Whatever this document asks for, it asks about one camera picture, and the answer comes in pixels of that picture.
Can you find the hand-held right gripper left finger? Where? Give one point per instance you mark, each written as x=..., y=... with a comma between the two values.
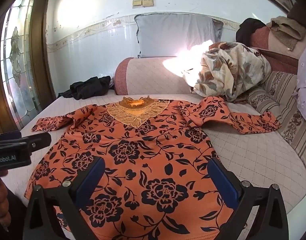
x=91, y=180

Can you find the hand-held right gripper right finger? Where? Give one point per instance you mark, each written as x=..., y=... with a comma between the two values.
x=221, y=180

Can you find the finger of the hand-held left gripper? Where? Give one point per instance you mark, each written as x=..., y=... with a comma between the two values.
x=39, y=140

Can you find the orange black floral shirt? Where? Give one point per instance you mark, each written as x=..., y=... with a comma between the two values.
x=143, y=155

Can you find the black cloth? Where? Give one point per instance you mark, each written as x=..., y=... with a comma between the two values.
x=89, y=87

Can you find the wooden stained glass door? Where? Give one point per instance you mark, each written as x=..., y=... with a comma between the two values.
x=20, y=55

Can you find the cream leaf print blanket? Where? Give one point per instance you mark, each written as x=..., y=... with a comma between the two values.
x=233, y=67

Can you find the pink quilted bolster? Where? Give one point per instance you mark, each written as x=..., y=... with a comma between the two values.
x=148, y=76

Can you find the purple floral cloth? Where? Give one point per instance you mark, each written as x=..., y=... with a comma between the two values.
x=305, y=80

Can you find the reddish padded headboard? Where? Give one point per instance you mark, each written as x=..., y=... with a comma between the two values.
x=280, y=52

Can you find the dark garment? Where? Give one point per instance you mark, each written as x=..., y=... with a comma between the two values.
x=249, y=31

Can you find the grey pillow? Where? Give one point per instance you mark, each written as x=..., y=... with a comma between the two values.
x=173, y=35

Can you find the brown fleece garment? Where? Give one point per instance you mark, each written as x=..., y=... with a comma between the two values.
x=287, y=28

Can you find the gold wall switch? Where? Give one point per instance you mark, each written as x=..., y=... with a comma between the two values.
x=137, y=3
x=148, y=2

